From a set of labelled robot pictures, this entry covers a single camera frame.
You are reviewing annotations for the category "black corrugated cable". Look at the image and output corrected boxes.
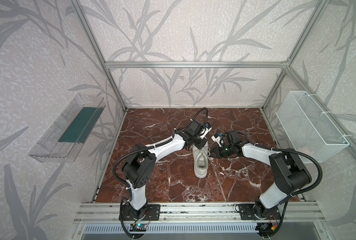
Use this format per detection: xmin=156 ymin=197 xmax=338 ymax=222
xmin=112 ymin=107 xmax=209 ymax=187
xmin=237 ymin=131 xmax=323 ymax=196

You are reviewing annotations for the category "black corrugated right cable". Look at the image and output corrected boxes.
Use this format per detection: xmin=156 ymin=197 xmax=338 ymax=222
xmin=237 ymin=131 xmax=323 ymax=196

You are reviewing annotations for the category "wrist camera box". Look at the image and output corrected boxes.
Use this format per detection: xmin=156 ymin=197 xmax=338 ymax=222
xmin=200 ymin=123 xmax=212 ymax=139
xmin=212 ymin=134 xmax=226 ymax=147

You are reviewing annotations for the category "black corrugated left cable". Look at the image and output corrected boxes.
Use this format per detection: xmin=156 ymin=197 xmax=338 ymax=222
xmin=112 ymin=107 xmax=209 ymax=187

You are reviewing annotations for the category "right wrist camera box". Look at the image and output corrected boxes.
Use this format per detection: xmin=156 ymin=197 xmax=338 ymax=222
xmin=212 ymin=134 xmax=226 ymax=147

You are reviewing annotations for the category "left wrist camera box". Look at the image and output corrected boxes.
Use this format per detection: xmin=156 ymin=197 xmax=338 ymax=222
xmin=200 ymin=123 xmax=212 ymax=139

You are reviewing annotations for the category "green circuit board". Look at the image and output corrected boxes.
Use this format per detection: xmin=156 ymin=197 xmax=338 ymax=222
xmin=129 ymin=224 xmax=149 ymax=233

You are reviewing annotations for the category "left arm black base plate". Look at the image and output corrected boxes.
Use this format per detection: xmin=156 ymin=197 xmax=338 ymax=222
xmin=119 ymin=204 xmax=161 ymax=221

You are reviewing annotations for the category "white sneaker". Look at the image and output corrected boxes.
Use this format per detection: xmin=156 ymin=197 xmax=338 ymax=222
xmin=193 ymin=143 xmax=210 ymax=179

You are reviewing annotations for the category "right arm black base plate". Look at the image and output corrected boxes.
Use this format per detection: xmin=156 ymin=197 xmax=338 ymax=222
xmin=235 ymin=204 xmax=281 ymax=221

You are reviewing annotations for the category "white wire mesh basket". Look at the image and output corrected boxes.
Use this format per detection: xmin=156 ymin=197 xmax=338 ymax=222
xmin=276 ymin=91 xmax=349 ymax=163

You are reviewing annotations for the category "aluminium frame rail base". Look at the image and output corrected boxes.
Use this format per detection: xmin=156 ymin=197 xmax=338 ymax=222
xmin=73 ymin=202 xmax=326 ymax=224

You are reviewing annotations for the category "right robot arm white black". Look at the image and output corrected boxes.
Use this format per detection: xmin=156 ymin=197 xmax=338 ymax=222
xmin=211 ymin=131 xmax=312 ymax=211

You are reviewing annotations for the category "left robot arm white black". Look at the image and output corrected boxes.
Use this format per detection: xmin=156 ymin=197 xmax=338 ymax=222
xmin=122 ymin=120 xmax=212 ymax=212

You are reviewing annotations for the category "clear plastic wall tray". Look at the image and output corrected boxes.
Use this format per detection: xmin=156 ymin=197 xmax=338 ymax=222
xmin=29 ymin=94 xmax=106 ymax=163

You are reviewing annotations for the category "pink object in basket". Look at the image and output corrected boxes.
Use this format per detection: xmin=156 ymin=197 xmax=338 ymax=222
xmin=297 ymin=147 xmax=312 ymax=156

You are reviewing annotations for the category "right wired connector board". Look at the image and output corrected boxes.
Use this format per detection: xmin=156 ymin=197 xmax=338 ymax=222
xmin=256 ymin=223 xmax=278 ymax=233

